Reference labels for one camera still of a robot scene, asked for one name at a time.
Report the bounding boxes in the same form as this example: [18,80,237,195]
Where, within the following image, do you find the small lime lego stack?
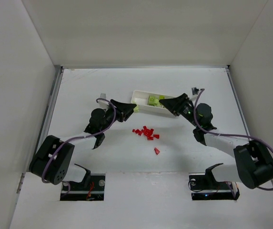
[133,106,139,113]

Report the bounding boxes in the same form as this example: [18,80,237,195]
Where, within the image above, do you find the large lime lego stack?
[147,95,159,106]

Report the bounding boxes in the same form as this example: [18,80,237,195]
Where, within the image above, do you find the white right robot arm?
[159,94,273,191]

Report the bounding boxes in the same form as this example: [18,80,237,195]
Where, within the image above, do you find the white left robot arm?
[29,98,137,185]

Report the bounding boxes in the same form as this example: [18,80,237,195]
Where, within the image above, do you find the white three-compartment tray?
[131,90,174,117]

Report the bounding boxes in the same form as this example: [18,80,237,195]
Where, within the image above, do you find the red lego pile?
[132,125,160,141]

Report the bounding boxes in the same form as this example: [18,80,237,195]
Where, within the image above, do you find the lone red lego piece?
[154,147,160,155]

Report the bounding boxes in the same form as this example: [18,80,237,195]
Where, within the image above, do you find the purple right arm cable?
[193,88,273,191]

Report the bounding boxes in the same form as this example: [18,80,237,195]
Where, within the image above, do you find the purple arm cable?
[41,97,117,184]
[193,88,273,191]

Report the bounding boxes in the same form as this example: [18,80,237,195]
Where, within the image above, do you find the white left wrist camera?
[98,93,109,109]

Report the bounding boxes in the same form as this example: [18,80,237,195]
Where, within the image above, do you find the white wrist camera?
[98,93,109,109]
[190,87,202,100]

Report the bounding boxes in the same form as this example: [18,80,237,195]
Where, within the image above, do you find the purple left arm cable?
[41,97,117,184]

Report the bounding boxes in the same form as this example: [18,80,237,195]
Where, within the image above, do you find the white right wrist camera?
[190,87,202,100]

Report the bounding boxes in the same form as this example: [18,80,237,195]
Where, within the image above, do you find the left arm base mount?
[60,164,106,201]

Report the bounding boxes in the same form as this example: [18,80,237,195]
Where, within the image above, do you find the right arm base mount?
[188,163,240,201]

